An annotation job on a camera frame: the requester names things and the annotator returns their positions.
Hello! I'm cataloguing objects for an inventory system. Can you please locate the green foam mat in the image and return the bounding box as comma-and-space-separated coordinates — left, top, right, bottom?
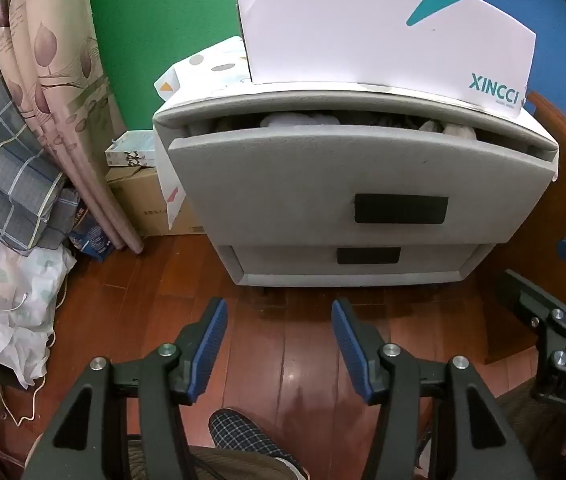
83, 0, 244, 133

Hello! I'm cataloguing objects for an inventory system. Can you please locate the beige leaf-print curtain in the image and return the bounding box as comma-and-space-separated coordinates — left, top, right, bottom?
0, 0, 144, 256

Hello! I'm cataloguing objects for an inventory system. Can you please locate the white patterned cloth cover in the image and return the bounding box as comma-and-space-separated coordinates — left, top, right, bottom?
154, 35, 264, 231

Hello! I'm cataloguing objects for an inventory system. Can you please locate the blue packet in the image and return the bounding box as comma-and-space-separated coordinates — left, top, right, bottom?
69, 207, 116, 263

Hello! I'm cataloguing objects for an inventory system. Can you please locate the cream white cloth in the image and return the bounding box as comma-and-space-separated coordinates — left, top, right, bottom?
443, 122, 478, 141

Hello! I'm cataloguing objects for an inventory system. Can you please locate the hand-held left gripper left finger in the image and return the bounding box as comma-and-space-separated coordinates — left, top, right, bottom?
23, 297, 228, 480

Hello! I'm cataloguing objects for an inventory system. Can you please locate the small printed tissue box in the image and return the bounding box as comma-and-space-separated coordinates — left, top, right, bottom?
104, 130, 158, 168

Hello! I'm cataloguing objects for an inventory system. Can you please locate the grey drawer cabinet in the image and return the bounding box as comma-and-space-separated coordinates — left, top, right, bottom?
153, 80, 561, 288

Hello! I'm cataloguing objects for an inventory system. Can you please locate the brown cardboard box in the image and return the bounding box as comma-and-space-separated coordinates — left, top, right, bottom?
108, 165, 208, 238

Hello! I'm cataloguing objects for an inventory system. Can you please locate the blue foam mat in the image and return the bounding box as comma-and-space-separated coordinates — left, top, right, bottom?
363, 0, 566, 121

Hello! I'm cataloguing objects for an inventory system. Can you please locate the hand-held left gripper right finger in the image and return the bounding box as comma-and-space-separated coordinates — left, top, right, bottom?
331, 299, 538, 480

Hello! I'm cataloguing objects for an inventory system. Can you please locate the white underwear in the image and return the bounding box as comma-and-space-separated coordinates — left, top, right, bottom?
260, 111, 344, 129

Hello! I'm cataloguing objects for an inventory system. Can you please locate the white cord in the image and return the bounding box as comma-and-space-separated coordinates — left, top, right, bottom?
0, 280, 68, 423

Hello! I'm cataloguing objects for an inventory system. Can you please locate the white cardboard box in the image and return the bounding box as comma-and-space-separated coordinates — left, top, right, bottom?
233, 0, 538, 118

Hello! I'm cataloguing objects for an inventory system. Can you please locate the small grey drawer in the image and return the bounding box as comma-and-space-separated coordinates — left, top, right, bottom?
233, 245, 478, 281

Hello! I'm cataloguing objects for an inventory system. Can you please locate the white leaf-print bedding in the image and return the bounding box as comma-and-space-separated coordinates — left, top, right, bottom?
0, 210, 78, 391

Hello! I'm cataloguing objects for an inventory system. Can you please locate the plaid slipper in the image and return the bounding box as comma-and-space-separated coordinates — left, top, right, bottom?
208, 408, 311, 480

